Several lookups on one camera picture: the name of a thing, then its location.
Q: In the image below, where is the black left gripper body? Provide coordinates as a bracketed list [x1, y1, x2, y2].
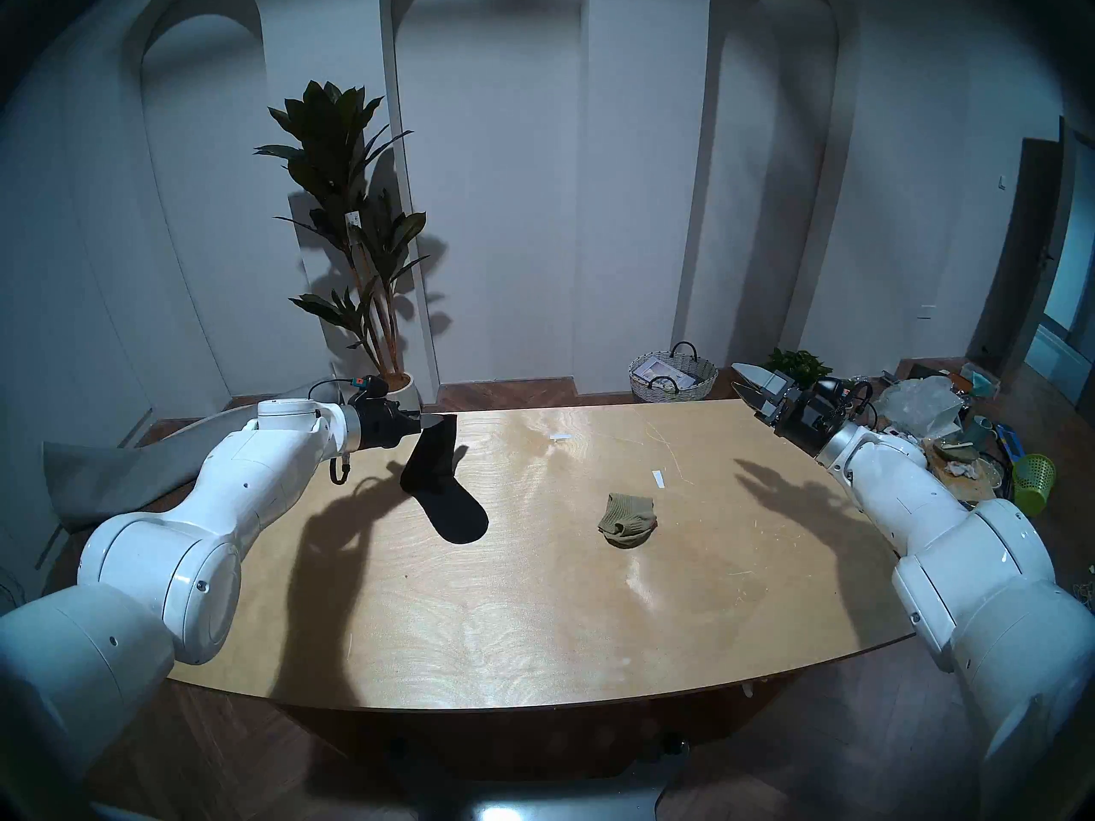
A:
[347, 395, 414, 453]

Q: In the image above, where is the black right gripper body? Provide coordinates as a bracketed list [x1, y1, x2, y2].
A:
[772, 387, 849, 452]

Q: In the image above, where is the black long sock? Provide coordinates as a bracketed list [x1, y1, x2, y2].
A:
[400, 419, 490, 545]

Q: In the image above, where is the olive ribbed short sock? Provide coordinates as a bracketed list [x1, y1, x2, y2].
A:
[597, 492, 659, 550]

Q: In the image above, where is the small bushy green plant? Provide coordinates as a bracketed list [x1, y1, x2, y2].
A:
[767, 347, 832, 390]

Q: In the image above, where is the clear crumpled plastic bag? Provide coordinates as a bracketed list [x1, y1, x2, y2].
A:
[877, 376, 966, 440]

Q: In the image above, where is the wooden cutting board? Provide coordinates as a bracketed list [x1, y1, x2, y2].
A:
[928, 439, 1000, 488]

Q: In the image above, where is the green plastic mesh basket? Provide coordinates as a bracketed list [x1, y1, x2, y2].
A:
[1011, 453, 1057, 517]

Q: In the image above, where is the dark open door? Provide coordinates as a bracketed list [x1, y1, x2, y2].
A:
[971, 139, 1066, 375]

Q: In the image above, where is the pale blue glass door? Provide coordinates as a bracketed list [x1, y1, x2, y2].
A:
[1024, 127, 1095, 401]

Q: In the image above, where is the tall dark leafy plant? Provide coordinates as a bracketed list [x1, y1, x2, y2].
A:
[254, 80, 429, 380]

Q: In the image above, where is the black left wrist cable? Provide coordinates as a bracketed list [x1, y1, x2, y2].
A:
[306, 377, 360, 486]

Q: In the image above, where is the wicker basket with black handles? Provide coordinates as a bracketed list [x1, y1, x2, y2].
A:
[629, 342, 719, 403]

